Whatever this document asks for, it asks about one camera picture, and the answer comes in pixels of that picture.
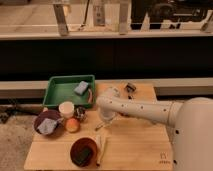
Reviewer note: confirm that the white cup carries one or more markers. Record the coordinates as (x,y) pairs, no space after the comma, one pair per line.
(66,109)

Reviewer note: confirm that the blue sponge in tray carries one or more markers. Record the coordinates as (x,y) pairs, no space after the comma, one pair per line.
(81,88)

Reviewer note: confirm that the orange peach fruit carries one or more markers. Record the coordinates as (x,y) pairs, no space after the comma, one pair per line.
(72,125)

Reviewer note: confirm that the orange carrot in tray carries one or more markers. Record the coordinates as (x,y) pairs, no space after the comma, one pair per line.
(90,95)

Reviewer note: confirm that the silver fork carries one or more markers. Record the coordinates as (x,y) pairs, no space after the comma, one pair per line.
(103,124)

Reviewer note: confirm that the green plastic tray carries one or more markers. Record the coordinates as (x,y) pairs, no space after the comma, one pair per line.
(61,89)

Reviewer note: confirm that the wooden spatula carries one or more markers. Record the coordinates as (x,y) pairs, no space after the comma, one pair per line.
(101,143)

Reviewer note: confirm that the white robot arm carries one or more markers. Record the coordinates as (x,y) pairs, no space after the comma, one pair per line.
(192,121)

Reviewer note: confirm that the purple bowl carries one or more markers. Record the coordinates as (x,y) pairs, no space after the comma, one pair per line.
(51,114)

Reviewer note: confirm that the wooden cutting board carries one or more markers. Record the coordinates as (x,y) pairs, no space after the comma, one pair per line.
(130,145)

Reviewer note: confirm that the dark sponge in bowl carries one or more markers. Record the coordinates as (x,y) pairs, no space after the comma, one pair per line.
(83,157)

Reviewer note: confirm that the brown bowl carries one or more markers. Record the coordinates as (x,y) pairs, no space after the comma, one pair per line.
(79,145)

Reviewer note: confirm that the blue cloth in bowl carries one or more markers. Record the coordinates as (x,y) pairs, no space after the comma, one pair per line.
(47,126)

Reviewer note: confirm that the dark patterned small cup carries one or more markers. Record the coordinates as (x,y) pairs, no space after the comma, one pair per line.
(80,113)

